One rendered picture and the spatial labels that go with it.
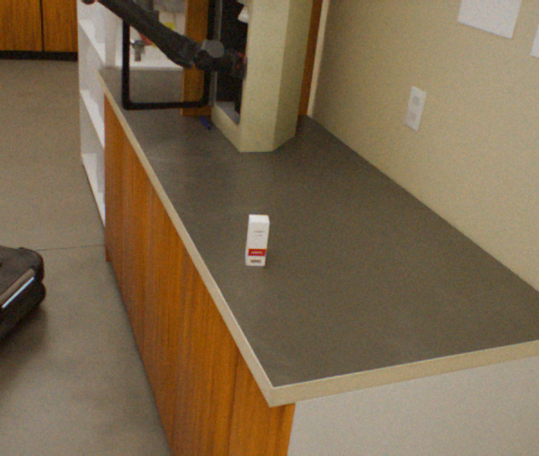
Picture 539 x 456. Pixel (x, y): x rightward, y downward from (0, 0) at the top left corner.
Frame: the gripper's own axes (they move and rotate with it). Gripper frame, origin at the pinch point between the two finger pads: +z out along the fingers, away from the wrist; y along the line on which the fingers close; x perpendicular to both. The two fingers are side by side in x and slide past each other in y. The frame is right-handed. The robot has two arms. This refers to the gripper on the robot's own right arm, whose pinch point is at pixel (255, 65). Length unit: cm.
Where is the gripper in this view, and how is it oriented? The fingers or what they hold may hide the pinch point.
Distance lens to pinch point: 212.2
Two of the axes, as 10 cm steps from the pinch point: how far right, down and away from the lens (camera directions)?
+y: -3.9, -4.4, 8.1
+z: 9.1, -0.3, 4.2
